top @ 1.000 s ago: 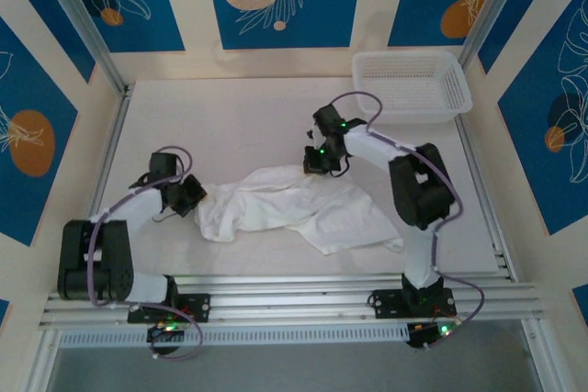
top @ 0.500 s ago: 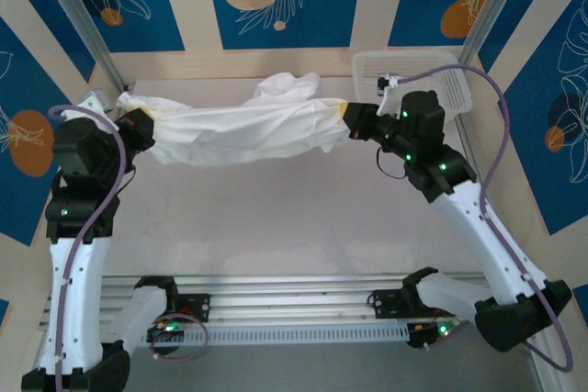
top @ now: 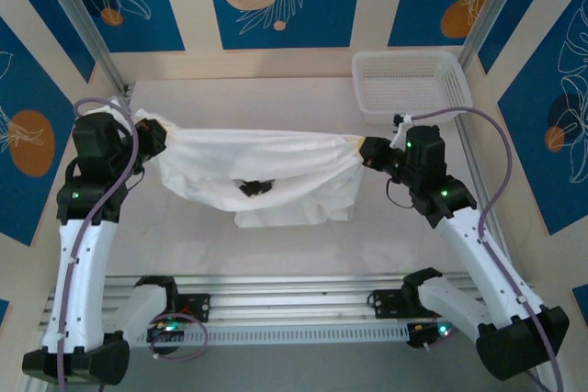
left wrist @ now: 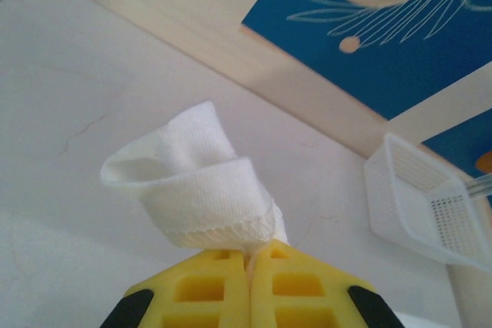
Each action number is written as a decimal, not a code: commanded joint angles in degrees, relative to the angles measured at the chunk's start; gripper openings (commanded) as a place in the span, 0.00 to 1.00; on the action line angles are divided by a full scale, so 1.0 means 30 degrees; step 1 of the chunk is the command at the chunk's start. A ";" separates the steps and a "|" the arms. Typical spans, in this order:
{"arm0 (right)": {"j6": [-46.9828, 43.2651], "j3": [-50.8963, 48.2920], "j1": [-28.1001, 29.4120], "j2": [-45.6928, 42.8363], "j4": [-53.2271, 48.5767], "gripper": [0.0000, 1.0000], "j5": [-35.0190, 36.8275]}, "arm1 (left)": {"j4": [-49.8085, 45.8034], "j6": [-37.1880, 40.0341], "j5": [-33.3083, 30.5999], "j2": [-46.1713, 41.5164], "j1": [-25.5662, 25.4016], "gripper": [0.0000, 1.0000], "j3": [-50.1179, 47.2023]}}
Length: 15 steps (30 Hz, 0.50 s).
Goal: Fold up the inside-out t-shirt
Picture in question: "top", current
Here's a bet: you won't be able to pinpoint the white t-shirt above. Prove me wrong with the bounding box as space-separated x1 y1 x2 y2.
130 106 367 229

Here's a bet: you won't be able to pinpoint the white perforated plastic basket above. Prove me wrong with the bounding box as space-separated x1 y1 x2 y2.
351 50 474 126

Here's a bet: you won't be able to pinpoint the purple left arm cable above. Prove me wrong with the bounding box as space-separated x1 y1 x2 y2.
57 96 141 386

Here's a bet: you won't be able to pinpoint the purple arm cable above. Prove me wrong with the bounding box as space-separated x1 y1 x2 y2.
57 96 141 386
399 106 565 392

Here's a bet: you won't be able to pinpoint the thin black gripper wire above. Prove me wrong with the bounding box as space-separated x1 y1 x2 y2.
384 176 417 213

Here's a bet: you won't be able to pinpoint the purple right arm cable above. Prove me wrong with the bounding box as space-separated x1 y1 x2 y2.
399 106 565 392

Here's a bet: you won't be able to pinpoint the aluminium frame post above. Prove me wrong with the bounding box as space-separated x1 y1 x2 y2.
458 0 537 73
34 0 132 95

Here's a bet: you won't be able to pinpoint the aluminium base frame rails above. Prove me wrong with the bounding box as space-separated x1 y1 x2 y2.
39 274 543 348

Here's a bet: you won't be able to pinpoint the grey slotted cable duct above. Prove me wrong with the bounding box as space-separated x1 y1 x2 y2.
98 321 413 347

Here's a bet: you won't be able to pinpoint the short purple cable loop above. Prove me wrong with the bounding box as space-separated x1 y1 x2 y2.
150 312 209 362

